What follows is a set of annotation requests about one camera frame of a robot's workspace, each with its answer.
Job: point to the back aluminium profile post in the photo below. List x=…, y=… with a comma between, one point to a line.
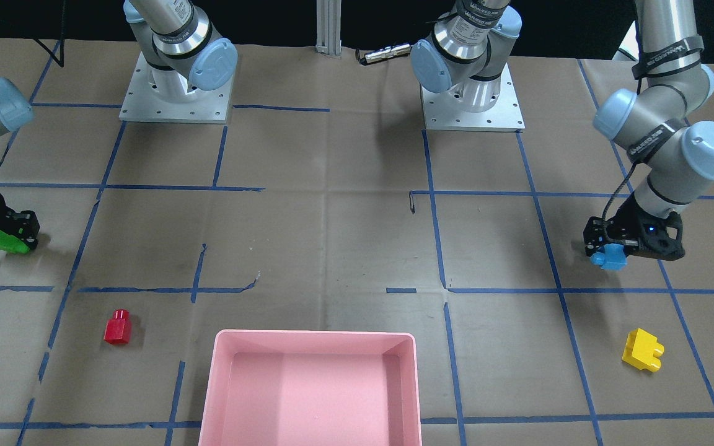
x=328, y=26

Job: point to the pink plastic box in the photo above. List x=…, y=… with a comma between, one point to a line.
x=270, y=387

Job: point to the green toy block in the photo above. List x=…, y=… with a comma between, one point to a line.
x=12, y=244

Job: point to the yellow toy block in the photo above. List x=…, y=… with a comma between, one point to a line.
x=643, y=351

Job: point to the red toy block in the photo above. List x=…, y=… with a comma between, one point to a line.
x=118, y=330

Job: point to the blue toy block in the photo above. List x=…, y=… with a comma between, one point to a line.
x=610, y=257

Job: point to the metal cylinder on table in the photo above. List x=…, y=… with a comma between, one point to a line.
x=382, y=54

